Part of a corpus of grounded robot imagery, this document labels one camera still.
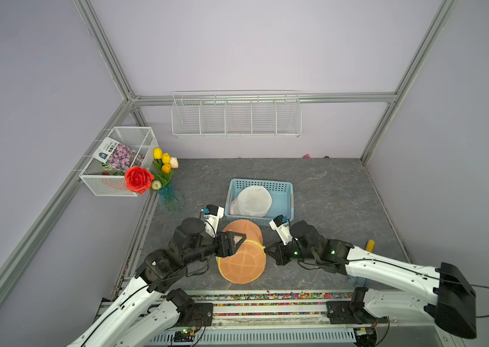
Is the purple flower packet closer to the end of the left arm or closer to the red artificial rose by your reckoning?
the red artificial rose

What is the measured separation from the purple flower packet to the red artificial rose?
0.10 meters

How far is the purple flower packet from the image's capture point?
72cm

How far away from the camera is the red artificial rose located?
66 centimetres
